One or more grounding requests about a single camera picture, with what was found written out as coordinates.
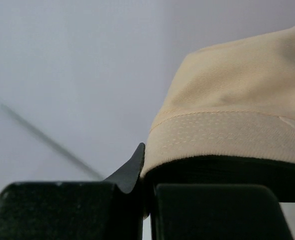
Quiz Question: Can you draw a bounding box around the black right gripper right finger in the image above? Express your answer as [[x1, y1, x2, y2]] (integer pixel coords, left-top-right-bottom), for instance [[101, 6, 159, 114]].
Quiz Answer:
[[150, 184, 293, 240]]

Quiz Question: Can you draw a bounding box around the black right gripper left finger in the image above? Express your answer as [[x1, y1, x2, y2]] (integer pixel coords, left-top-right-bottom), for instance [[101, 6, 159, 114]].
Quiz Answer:
[[0, 143, 145, 240]]

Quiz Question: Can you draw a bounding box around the cream bucket hat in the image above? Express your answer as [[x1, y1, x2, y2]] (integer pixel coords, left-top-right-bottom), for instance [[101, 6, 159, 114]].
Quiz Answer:
[[139, 23, 295, 203]]

